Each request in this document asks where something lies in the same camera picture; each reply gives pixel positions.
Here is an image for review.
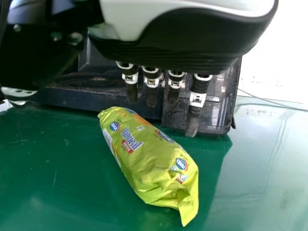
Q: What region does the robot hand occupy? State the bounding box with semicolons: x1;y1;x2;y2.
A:
0;0;280;138

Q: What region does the thin grey cable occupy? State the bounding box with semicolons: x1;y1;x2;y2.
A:
237;88;304;104

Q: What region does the yellow-green biscuit packet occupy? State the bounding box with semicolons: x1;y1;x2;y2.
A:
97;106;200;227

